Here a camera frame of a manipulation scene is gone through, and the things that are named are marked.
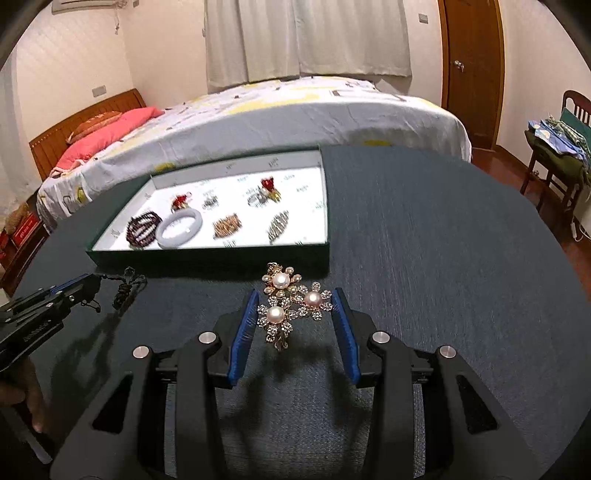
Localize bed with white sheet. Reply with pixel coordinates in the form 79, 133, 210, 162
36, 78, 472, 229

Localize gold chain bracelet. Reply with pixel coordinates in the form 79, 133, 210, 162
212, 213, 243, 240

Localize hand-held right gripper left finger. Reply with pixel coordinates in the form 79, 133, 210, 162
50, 288, 259, 480

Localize pink pillow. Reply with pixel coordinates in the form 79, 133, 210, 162
54, 107, 165, 169

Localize dark red bead bracelet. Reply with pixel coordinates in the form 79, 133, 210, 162
127, 213, 163, 250

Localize pale jade bangle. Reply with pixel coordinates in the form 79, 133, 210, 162
154, 209, 204, 250

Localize red knot gold charm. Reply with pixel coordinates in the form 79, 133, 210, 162
259, 178, 282, 204

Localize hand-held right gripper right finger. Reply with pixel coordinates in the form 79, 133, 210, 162
331, 287, 539, 480

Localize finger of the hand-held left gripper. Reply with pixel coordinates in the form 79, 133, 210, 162
9, 273, 93, 315
45, 276, 101, 318

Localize folded cloths on chair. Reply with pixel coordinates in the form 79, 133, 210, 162
524, 108, 591, 172

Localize wall air conditioner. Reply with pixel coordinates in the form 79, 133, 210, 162
51, 0, 116, 14

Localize green jewelry box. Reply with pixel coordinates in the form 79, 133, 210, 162
86, 145, 332, 278

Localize black cord necklace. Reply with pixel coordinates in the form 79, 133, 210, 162
88, 267, 147, 315

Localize small silver crystal piece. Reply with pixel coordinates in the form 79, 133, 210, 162
268, 210, 291, 244

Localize patterned orange pillow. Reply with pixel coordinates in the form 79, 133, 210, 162
67, 111, 125, 144

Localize wooden door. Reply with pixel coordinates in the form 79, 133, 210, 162
438, 0, 505, 151

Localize white curtain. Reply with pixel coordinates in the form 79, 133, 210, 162
204, 0, 413, 93

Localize pearl flower brooch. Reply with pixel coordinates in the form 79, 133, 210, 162
256, 262, 333, 352

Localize wooden chair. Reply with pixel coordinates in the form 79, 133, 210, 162
521, 90, 591, 227

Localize red box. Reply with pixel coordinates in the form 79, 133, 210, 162
9, 212, 40, 245

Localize wooden headboard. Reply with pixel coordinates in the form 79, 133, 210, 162
29, 89, 147, 182

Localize wooden nightstand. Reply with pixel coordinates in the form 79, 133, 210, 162
0, 222, 49, 296

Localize person's left hand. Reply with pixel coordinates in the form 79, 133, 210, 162
0, 357, 49, 435

